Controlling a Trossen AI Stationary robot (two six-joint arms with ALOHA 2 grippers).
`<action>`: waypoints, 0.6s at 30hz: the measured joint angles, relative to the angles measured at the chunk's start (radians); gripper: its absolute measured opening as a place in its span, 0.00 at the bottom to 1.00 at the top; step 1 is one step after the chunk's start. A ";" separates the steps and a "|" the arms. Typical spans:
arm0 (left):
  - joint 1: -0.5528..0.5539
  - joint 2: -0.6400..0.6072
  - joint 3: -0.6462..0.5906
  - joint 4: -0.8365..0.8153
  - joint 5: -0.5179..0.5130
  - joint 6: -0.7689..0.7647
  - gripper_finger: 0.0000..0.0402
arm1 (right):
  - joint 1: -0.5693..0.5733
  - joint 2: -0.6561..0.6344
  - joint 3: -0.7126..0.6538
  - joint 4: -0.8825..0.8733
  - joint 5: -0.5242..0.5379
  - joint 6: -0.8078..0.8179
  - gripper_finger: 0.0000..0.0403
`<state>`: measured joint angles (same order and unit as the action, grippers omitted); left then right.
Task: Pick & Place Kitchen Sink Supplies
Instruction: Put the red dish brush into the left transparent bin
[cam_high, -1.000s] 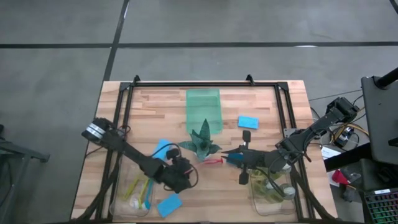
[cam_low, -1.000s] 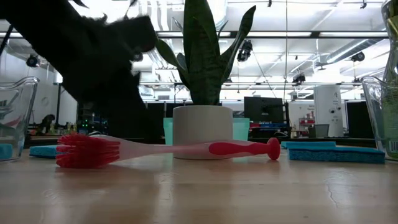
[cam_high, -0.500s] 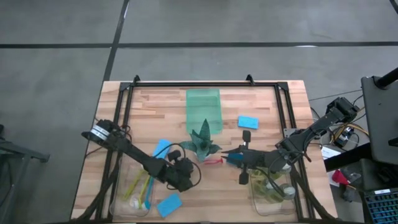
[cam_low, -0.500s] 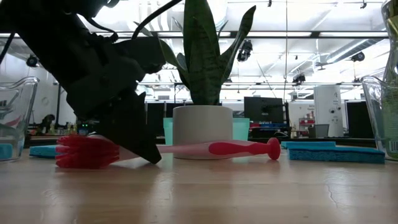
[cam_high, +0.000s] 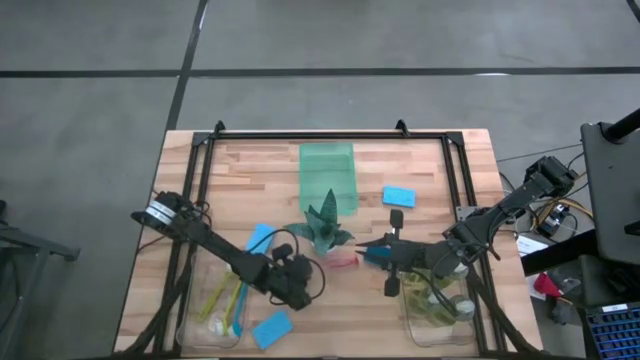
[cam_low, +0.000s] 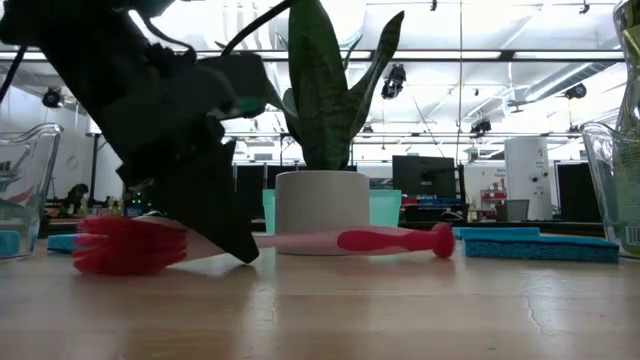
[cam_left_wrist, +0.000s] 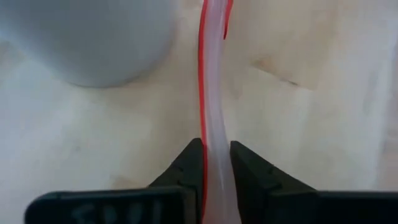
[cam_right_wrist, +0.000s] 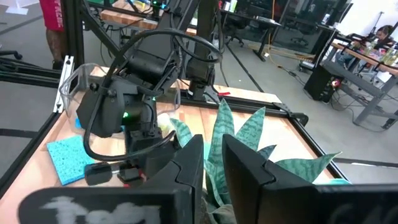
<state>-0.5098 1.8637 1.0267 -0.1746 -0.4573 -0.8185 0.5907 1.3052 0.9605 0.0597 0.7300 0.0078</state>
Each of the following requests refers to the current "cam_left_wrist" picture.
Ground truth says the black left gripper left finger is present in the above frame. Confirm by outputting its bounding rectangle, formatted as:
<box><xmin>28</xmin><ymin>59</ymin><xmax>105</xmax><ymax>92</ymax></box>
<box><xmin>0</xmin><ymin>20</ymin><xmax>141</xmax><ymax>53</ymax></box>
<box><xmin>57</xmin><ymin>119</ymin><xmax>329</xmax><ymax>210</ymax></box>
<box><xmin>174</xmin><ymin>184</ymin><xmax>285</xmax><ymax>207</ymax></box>
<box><xmin>24</xmin><ymin>138</ymin><xmax>206</xmax><ymax>224</ymax></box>

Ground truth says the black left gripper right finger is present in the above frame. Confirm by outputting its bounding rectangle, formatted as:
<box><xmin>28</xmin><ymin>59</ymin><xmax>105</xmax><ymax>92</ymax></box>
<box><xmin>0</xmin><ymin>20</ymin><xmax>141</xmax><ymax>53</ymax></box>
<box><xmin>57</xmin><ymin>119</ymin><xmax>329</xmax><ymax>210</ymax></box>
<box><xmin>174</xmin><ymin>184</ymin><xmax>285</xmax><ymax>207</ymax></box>
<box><xmin>229</xmin><ymin>140</ymin><xmax>398</xmax><ymax>224</ymax></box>

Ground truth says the red dish brush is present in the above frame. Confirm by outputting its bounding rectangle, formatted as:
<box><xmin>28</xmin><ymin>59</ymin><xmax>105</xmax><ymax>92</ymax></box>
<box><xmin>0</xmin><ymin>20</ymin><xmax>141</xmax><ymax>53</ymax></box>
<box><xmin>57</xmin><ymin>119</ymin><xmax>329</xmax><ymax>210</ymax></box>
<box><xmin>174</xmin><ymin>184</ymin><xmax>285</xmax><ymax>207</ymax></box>
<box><xmin>198</xmin><ymin>0</ymin><xmax>243</xmax><ymax>224</ymax></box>

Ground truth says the snake plant in white pot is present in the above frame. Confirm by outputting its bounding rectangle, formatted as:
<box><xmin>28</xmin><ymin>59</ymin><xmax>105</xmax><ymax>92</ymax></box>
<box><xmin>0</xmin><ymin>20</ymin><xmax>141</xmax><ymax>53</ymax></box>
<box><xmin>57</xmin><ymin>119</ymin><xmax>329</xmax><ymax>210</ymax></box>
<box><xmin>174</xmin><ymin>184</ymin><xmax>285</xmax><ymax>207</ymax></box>
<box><xmin>0</xmin><ymin>0</ymin><xmax>182</xmax><ymax>89</ymax></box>

